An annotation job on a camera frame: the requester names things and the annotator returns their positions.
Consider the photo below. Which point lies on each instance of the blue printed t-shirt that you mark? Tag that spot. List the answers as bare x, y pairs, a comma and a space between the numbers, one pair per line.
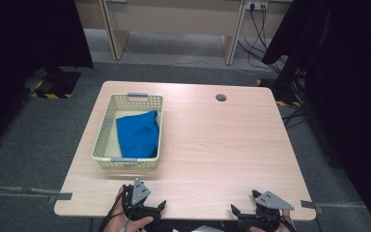
138, 135

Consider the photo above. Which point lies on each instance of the black stand base striped tape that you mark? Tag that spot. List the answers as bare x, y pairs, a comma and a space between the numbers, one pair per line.
286, 103
61, 83

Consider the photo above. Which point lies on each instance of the grey tape strip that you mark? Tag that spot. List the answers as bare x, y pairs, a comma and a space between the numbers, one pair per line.
307, 204
61, 196

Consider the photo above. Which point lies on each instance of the white wall power socket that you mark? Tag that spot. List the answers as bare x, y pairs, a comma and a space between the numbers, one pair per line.
257, 4

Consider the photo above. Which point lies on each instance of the person's right hand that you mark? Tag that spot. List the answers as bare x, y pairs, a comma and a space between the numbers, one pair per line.
286, 227

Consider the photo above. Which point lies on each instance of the dark curtain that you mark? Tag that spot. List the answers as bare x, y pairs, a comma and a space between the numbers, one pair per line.
351, 96
13, 48

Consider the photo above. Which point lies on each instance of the person's left hand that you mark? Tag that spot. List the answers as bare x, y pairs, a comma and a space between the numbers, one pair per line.
122, 225

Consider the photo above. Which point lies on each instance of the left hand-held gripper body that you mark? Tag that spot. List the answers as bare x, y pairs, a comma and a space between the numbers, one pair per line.
140, 193

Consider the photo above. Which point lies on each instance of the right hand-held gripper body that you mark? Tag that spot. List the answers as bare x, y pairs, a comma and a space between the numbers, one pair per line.
272, 201

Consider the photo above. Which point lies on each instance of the pale yellow plastic basket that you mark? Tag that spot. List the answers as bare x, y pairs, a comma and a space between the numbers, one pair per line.
109, 141

